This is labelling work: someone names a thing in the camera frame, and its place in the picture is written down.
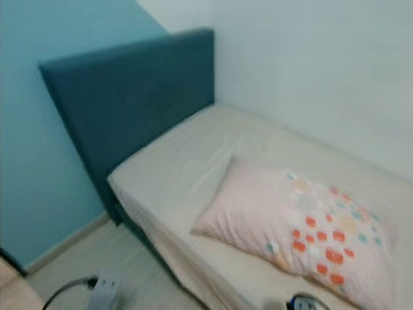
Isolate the light wooden baseboard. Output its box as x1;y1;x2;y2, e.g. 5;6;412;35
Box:
23;213;109;273

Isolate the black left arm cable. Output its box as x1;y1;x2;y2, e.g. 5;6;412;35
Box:
42;276;101;310

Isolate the black door frame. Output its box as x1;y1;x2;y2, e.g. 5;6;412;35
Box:
0;249;26;277

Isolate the pink pillow with coloured spots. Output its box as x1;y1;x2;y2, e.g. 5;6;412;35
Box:
192;155;398;310

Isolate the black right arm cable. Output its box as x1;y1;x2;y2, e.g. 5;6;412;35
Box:
287;292;323;310

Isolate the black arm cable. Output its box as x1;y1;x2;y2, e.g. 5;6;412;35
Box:
287;292;323;310
42;276;101;310

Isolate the mattress with beige sheet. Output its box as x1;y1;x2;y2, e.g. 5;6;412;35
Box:
108;103;413;310

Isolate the teal upholstered headboard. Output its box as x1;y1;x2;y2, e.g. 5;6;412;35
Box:
39;27;216;225

